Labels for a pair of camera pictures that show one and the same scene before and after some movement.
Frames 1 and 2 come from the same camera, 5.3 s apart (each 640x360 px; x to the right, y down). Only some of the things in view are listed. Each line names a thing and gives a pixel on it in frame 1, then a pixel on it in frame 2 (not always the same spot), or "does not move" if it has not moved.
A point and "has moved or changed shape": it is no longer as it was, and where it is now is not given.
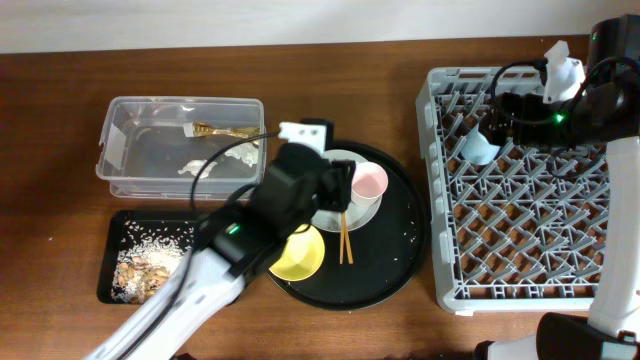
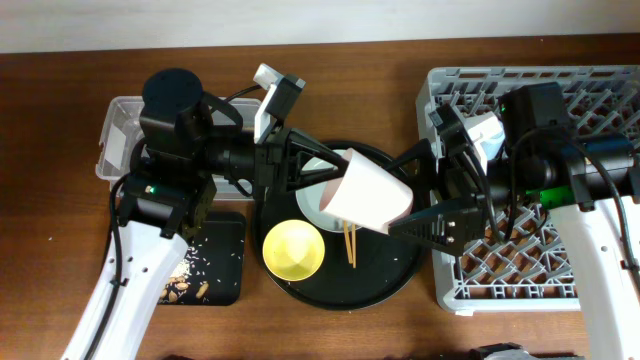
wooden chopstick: x=342 y=238 has moved or changed shape
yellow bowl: x=303 y=254 does not move
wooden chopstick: x=348 y=243 has moved or changed shape
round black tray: x=374 y=264 does not move
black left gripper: x=338 y=184 -> x=271 y=161
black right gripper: x=528 y=110 -> x=465 y=219
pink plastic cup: x=369 y=183 has moved or changed shape
